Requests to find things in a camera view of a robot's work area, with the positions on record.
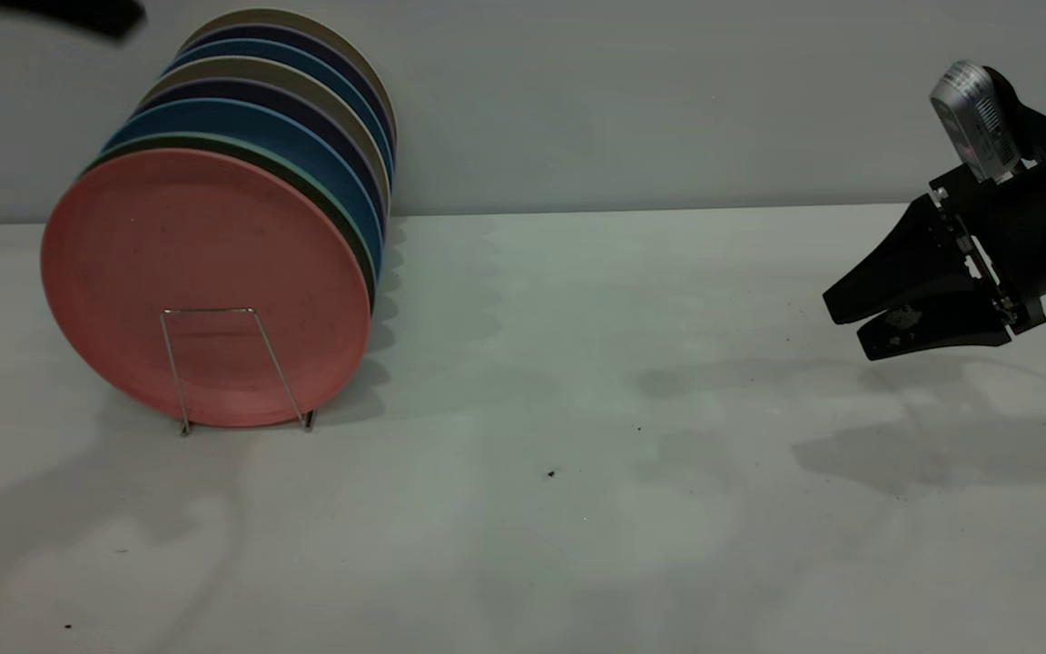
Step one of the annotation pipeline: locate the dark purple plastic plate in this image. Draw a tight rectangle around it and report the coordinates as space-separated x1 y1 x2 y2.
135 77 388 237
180 25 395 155

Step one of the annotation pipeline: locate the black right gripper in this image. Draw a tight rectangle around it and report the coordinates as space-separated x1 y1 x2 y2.
823 141 1046 362

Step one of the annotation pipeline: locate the blue plastic plate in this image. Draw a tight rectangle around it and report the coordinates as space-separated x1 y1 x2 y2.
104 97 385 282
164 38 394 183

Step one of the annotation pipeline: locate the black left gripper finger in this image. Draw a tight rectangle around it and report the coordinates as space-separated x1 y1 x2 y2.
0 0 147 42

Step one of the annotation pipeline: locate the pink plastic plate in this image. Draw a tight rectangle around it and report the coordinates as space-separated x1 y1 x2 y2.
40 148 372 429

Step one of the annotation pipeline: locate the metal wire plate rack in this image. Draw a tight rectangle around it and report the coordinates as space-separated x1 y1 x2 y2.
160 307 317 437

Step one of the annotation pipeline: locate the beige plastic plate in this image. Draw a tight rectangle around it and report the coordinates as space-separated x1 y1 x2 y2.
180 7 397 146
140 56 391 214

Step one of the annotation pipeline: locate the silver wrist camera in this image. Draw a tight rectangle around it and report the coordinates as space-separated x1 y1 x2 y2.
930 61 1023 184

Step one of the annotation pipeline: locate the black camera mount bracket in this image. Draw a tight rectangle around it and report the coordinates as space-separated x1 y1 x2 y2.
986 66 1046 169

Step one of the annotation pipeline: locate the green plastic plate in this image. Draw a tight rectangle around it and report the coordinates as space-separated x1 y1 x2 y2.
83 132 379 314

